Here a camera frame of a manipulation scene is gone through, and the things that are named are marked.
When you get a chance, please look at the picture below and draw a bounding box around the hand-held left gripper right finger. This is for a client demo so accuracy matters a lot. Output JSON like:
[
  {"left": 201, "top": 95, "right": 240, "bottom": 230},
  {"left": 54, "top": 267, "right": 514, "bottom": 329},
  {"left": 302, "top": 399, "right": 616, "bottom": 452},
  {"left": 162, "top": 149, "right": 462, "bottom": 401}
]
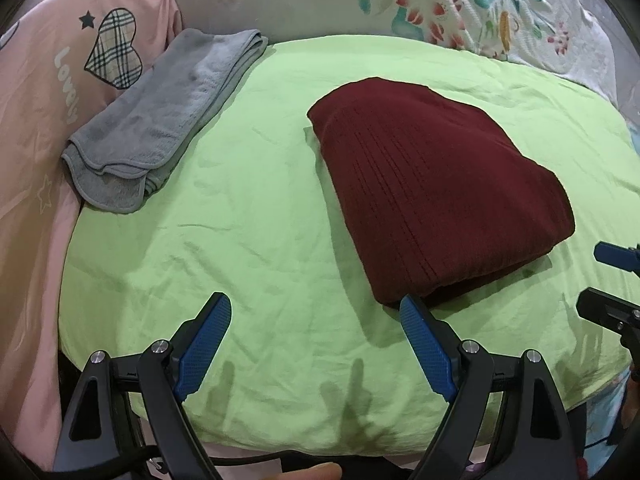
[{"left": 399, "top": 295, "right": 581, "bottom": 480}]

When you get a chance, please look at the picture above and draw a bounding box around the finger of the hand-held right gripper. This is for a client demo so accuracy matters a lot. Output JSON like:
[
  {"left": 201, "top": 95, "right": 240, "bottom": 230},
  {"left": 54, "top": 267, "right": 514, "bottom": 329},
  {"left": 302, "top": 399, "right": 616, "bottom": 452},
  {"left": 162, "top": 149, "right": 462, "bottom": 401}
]
[
  {"left": 575, "top": 287, "right": 640, "bottom": 348},
  {"left": 594, "top": 241, "right": 640, "bottom": 276}
]

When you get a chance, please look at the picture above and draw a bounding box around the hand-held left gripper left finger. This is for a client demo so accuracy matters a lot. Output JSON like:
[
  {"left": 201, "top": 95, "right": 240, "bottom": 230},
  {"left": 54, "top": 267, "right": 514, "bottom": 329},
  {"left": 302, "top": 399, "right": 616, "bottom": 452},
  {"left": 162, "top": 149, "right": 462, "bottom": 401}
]
[{"left": 52, "top": 291, "right": 233, "bottom": 480}]

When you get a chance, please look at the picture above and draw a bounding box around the maroon knit sweater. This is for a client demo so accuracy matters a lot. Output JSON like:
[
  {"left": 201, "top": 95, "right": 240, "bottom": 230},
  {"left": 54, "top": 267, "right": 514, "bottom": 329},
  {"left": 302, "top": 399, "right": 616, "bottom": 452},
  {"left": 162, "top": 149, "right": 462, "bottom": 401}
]
[{"left": 306, "top": 77, "right": 576, "bottom": 309}]

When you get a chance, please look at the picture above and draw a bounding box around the light green bed sheet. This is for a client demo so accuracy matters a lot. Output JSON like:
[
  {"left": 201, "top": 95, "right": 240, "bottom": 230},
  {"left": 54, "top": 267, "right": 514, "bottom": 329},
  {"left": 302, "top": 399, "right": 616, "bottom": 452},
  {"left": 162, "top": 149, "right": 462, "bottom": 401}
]
[{"left": 57, "top": 35, "right": 640, "bottom": 453}]

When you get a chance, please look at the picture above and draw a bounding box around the grey folded towel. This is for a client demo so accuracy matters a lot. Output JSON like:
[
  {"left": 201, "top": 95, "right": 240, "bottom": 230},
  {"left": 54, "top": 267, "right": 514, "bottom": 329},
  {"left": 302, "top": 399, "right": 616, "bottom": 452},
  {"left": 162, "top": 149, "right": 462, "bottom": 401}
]
[{"left": 61, "top": 27, "right": 269, "bottom": 215}]

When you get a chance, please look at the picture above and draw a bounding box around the pink printed bed sheet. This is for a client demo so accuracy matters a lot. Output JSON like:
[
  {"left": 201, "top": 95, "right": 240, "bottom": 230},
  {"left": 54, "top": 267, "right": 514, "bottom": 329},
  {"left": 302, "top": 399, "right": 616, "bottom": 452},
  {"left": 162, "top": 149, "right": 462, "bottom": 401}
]
[{"left": 0, "top": 0, "right": 183, "bottom": 471}]

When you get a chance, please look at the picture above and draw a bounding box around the white floral quilt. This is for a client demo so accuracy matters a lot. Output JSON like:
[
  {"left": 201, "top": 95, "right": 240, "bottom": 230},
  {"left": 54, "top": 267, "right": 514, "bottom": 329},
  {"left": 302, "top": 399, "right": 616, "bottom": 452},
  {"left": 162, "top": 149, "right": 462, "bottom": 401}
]
[{"left": 170, "top": 0, "right": 621, "bottom": 106}]

